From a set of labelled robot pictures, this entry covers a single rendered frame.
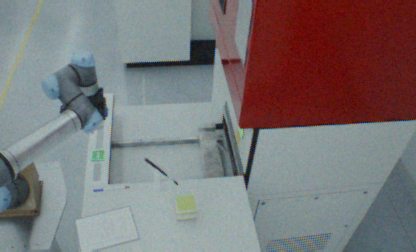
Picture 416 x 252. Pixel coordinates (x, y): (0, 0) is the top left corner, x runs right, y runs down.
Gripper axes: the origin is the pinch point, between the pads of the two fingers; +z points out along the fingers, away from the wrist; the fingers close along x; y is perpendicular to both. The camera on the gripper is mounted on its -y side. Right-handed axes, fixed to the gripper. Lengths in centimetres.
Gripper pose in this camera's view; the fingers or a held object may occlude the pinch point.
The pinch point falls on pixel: (90, 131)
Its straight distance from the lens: 155.5
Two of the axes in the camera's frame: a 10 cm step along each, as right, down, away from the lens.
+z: -0.6, 7.2, 6.9
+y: 9.9, -0.5, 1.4
